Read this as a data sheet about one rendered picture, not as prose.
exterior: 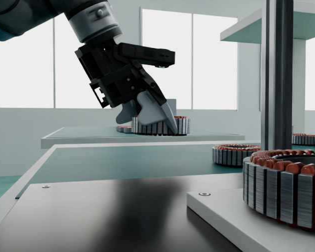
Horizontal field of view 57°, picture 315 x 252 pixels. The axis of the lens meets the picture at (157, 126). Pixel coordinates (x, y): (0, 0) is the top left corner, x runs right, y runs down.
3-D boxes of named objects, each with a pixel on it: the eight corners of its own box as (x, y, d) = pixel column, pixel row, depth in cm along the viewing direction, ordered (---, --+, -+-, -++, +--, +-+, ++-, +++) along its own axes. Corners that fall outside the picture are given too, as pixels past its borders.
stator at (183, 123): (146, 136, 49) (147, 114, 49) (123, 133, 59) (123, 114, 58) (201, 136, 54) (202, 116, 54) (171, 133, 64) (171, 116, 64)
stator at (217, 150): (201, 163, 61) (201, 145, 61) (230, 158, 69) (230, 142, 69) (251, 170, 53) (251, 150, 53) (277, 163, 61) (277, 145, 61)
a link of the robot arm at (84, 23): (100, 11, 54) (115, -5, 47) (112, 34, 55) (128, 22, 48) (64, 26, 51) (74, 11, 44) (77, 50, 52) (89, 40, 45)
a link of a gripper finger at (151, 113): (155, 148, 48) (122, 108, 51) (181, 130, 51) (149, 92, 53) (158, 141, 46) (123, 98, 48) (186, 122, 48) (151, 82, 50)
